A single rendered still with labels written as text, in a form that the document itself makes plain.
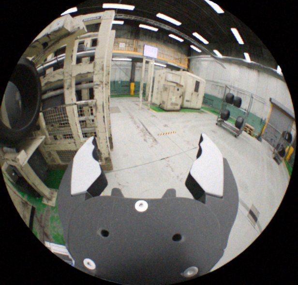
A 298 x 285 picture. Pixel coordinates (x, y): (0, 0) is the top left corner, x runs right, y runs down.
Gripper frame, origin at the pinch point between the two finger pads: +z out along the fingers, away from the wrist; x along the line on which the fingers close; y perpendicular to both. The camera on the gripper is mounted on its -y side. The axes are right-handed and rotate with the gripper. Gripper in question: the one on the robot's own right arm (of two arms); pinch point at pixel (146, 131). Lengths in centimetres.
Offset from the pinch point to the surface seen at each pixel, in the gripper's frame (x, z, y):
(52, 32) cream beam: -64, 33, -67
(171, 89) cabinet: 92, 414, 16
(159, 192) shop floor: 10, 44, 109
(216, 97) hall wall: 699, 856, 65
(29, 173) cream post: -122, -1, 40
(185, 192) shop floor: 44, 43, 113
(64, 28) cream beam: -55, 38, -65
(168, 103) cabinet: 80, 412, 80
